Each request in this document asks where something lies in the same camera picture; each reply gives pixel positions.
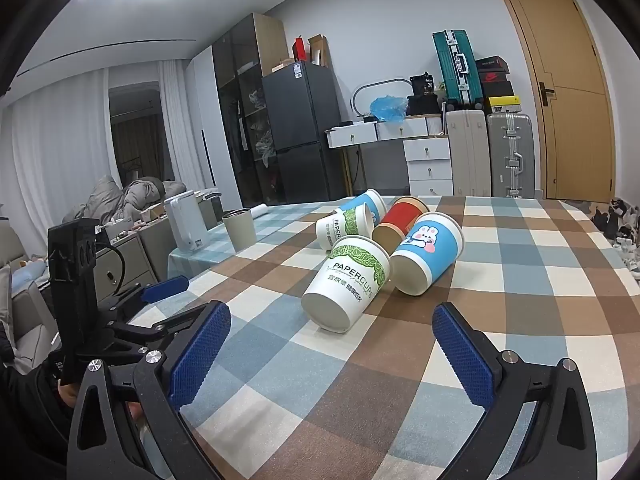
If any dark glass display cabinet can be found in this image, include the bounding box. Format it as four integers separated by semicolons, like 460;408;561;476
212;13;290;206

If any blue rabbit-print paper cup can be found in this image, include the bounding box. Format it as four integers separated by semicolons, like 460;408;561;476
389;211;465;297

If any blue plastic bag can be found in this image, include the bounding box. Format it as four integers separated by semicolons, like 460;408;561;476
370;95;408;124

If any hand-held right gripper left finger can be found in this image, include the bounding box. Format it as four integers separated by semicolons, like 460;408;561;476
67;301;232;480

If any white desk with drawers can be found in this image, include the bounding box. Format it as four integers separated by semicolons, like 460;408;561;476
325;116;447;196

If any pile of shoes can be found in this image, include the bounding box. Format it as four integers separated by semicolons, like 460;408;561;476
590;197;640;281

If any red paper cup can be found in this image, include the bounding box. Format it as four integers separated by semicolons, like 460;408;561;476
372;196;431;255

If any white sheer curtain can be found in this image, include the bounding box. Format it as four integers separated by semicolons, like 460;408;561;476
0;59;206;241

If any brown cardboard box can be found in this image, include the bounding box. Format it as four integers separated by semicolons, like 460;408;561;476
307;34;332;68

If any black bag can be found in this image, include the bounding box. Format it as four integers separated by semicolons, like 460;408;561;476
406;73;444;116

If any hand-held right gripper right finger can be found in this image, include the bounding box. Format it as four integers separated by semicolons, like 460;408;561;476
432;302;599;480

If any silver suitcase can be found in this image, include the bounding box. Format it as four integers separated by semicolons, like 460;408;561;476
486;112;536;199

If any white leaf-print paper cup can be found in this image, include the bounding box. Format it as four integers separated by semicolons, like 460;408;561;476
315;203;375;252
301;235;391;334

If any white drawer unit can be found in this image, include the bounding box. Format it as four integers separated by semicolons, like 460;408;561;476
403;138;455;197

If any person's left forearm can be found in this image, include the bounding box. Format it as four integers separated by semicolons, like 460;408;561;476
0;322;68;466

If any beige suitcase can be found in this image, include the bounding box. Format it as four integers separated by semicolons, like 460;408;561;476
445;109;493;198

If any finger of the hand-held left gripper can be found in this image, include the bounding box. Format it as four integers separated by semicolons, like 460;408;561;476
100;276;190;322
112;304;215;342

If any white electric kettle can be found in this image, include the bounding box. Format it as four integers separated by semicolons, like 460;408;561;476
164;189;209;253

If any grey down jacket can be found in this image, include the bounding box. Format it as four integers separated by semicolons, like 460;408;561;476
61;175;187;223

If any black cable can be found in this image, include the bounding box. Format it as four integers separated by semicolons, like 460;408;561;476
95;243;127;297

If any wooden door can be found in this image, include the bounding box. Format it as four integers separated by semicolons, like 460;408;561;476
494;0;615;202

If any stack of shoe boxes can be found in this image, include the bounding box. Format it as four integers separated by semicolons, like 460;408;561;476
473;56;521;115

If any white wardrobe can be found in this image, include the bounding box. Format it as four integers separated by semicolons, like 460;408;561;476
183;45;230;198

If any checked tablecloth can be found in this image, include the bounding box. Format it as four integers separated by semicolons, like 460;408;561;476
117;195;640;480

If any grey-green tumbler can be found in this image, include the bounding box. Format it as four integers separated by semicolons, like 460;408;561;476
222;208;257;252

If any person's left hand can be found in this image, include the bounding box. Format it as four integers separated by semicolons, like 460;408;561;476
57;381;81;414

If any teal suitcase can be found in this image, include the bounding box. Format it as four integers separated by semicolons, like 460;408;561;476
432;30;483;110

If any black refrigerator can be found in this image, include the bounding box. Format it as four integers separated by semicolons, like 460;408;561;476
261;61;349;202

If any grey side cabinet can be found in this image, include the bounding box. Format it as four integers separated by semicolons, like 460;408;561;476
92;220;173;306

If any beige sofa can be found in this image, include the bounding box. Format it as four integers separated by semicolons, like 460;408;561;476
0;222;63;376

